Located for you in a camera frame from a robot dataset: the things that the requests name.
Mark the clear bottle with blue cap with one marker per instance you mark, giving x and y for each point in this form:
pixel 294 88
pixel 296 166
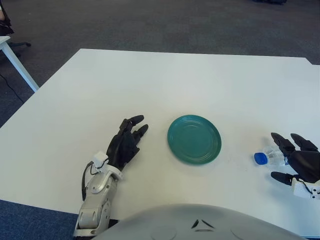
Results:
pixel 271 156

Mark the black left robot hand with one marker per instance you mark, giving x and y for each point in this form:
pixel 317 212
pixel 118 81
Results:
pixel 122 147

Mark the grey robot torso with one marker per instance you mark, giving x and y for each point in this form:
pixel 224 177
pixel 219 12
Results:
pixel 200 225

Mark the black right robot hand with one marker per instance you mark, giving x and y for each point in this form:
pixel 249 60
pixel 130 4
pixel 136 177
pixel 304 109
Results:
pixel 300 160

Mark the black office chair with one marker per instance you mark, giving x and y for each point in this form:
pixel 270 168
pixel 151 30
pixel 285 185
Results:
pixel 20 44

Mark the white desk leg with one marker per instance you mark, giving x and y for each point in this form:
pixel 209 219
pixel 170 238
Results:
pixel 17 66

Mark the teal green round plate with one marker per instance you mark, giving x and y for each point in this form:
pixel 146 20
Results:
pixel 194 139

